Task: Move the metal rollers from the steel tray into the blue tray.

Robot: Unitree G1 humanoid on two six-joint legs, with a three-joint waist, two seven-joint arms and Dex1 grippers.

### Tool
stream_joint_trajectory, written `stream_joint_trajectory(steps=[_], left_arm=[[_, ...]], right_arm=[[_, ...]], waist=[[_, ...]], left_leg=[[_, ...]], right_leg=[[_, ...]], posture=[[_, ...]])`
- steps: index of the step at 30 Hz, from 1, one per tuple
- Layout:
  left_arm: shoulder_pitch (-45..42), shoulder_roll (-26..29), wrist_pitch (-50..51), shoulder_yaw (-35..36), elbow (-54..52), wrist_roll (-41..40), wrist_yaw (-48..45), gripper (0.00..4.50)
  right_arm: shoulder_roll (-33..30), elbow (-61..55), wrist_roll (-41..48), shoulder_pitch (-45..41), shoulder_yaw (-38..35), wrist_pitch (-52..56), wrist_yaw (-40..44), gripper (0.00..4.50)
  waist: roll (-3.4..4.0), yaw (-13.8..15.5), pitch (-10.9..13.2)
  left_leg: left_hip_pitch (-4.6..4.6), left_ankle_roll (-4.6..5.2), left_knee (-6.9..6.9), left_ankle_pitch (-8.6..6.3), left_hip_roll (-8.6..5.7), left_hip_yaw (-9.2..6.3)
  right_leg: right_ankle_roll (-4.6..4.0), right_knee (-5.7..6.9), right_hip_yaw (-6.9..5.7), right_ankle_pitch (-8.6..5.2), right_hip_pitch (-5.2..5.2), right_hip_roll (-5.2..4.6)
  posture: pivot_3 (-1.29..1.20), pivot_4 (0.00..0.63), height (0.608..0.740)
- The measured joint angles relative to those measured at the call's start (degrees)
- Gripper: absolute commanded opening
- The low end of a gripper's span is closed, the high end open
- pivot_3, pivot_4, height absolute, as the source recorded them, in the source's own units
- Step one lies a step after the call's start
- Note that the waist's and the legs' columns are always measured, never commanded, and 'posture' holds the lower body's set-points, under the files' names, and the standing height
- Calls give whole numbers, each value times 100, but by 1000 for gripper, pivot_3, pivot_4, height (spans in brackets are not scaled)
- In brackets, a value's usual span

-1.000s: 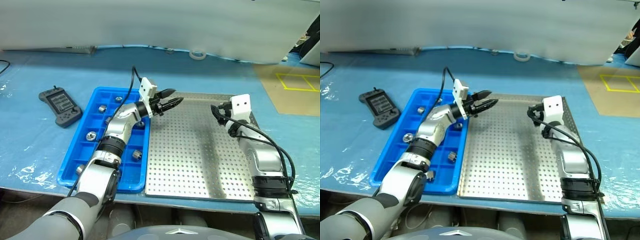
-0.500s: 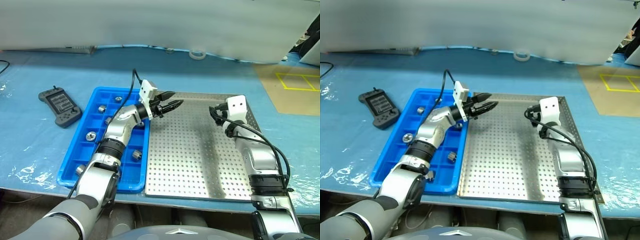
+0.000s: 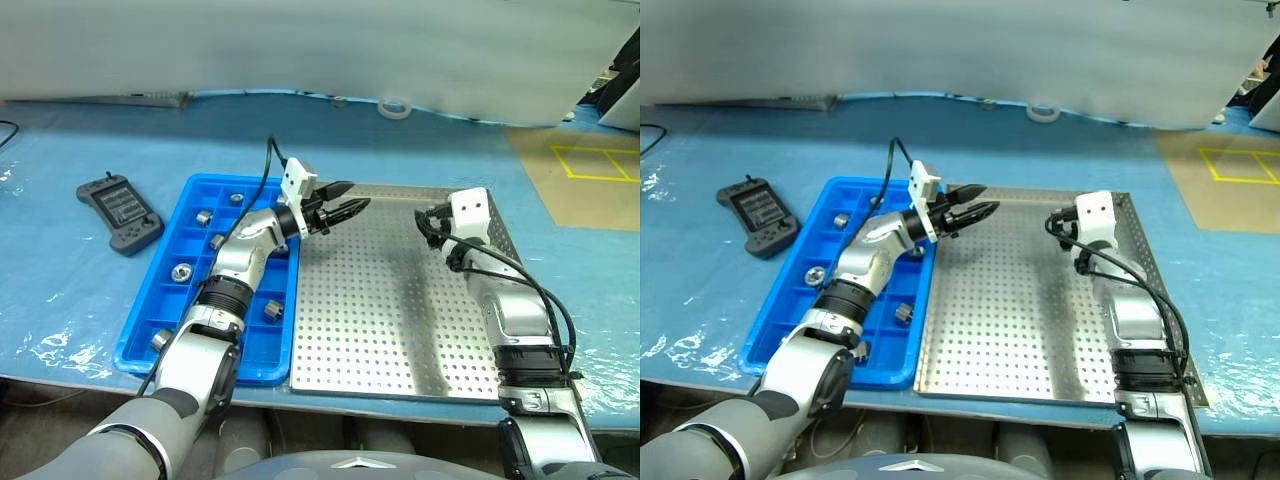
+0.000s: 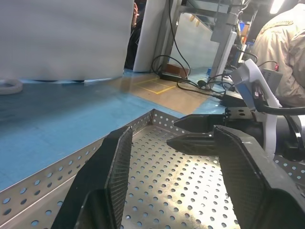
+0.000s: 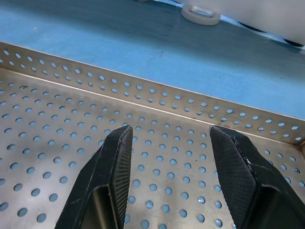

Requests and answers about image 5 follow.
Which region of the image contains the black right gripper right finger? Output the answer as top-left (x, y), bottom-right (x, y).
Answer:
top-left (209, 125), bottom-right (305, 229)

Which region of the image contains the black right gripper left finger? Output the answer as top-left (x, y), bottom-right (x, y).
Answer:
top-left (54, 125), bottom-right (133, 229)

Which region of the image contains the perforated metal tray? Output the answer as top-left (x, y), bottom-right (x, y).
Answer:
top-left (0, 41), bottom-right (305, 229)

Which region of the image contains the white plastic ring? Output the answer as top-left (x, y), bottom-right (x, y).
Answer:
top-left (181, 3), bottom-right (221, 26)

